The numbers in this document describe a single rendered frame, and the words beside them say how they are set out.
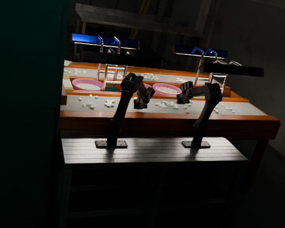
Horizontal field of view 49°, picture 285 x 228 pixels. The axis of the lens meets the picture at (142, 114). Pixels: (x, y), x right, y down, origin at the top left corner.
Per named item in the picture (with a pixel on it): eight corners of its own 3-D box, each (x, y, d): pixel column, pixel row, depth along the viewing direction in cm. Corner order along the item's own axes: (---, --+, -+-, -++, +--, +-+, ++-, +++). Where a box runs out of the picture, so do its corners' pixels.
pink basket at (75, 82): (109, 96, 269) (111, 85, 265) (90, 103, 247) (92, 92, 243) (84, 86, 279) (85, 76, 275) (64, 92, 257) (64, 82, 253)
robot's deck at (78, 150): (246, 165, 212) (248, 160, 211) (64, 169, 171) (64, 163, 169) (190, 108, 289) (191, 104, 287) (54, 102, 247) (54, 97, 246)
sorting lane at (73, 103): (269, 119, 276) (270, 116, 276) (56, 114, 209) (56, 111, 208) (248, 104, 302) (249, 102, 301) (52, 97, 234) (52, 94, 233)
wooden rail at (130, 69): (208, 91, 364) (212, 76, 357) (45, 82, 297) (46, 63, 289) (203, 87, 374) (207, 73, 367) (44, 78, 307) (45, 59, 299)
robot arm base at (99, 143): (96, 130, 193) (97, 135, 187) (127, 130, 200) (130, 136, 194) (94, 141, 196) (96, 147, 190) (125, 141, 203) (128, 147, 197)
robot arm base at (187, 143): (183, 131, 214) (187, 136, 208) (209, 132, 221) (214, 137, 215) (181, 141, 217) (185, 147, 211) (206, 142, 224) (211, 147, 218)
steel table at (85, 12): (192, 88, 555) (207, 29, 514) (75, 80, 485) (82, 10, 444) (175, 74, 621) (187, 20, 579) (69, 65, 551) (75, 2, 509)
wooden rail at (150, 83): (227, 97, 331) (230, 87, 327) (48, 88, 264) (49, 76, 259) (224, 95, 336) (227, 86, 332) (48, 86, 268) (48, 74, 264)
